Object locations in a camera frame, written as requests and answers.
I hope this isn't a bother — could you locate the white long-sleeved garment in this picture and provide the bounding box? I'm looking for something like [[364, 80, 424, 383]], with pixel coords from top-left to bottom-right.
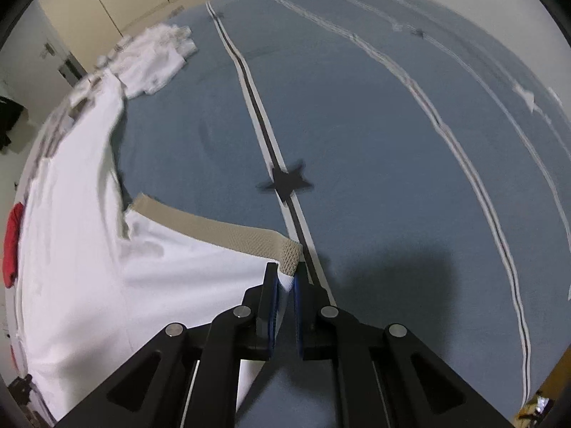
[[96, 24, 199, 98]]

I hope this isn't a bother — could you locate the star striped bedsheet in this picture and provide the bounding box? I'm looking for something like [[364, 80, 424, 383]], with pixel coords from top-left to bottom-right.
[[113, 0, 571, 428]]

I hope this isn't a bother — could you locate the black hanging clothing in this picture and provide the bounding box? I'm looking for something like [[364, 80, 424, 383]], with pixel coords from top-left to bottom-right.
[[0, 96, 27, 152]]

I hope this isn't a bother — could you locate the red cloth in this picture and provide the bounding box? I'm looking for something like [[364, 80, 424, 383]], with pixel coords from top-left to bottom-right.
[[2, 204, 25, 290]]

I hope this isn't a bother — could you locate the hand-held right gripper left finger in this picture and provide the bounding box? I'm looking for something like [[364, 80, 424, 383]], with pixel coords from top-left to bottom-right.
[[54, 262, 282, 428]]

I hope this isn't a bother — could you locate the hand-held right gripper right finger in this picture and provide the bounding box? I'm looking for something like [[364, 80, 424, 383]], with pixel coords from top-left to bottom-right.
[[292, 261, 515, 428]]

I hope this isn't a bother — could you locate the white polo shirt beige collar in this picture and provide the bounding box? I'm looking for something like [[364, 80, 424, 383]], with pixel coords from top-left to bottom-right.
[[13, 70, 305, 424]]

